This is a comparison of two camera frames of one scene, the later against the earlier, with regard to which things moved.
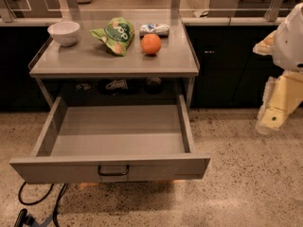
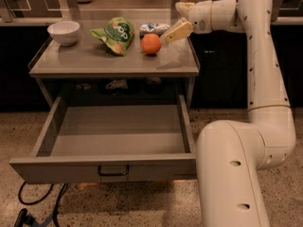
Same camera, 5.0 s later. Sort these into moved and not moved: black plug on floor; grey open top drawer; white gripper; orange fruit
Moved: white gripper
Not moved: orange fruit; grey open top drawer; black plug on floor
